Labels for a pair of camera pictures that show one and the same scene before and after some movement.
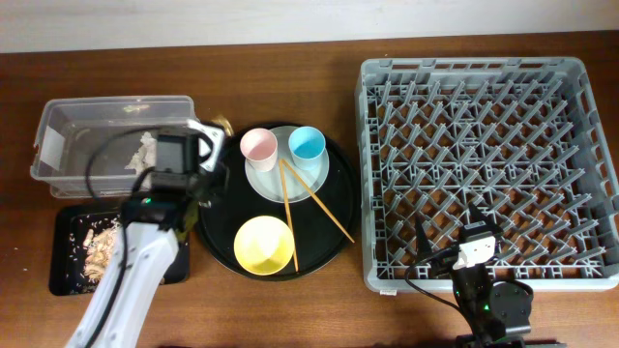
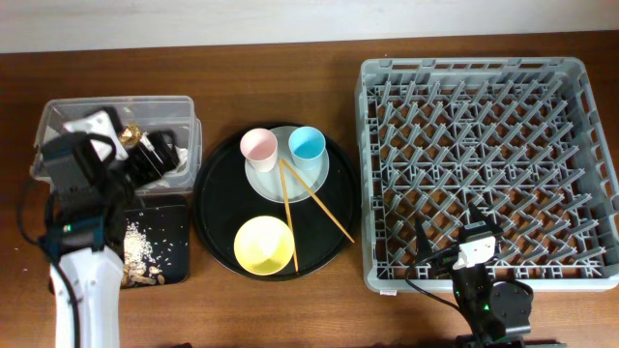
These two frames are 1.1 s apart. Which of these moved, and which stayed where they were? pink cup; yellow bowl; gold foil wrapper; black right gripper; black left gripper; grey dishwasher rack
Moved: black left gripper; gold foil wrapper
Stayed: pink cup; yellow bowl; grey dishwasher rack; black right gripper
